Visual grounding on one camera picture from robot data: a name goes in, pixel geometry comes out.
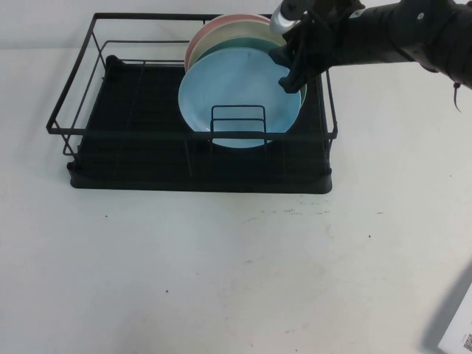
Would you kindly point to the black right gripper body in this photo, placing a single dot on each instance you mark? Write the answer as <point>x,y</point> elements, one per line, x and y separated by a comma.
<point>313,48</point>

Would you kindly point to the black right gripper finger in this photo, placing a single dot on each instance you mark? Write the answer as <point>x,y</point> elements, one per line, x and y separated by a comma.
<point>281,59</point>
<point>293,83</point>

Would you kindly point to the light blue plate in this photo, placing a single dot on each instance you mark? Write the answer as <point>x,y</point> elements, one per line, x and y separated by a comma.
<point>228,85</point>

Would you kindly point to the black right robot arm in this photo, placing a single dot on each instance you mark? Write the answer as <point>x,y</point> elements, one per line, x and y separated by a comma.
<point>387,29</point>

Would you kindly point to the mint green plate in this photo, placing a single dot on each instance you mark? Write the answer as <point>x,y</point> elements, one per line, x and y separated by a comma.
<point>239,46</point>

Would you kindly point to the cream plate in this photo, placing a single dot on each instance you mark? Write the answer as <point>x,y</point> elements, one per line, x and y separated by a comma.
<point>221,35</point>

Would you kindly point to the pink plate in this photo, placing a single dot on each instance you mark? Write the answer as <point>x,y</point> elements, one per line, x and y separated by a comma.
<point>195,37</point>

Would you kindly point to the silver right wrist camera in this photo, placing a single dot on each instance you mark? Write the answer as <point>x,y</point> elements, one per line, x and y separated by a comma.
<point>280,22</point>

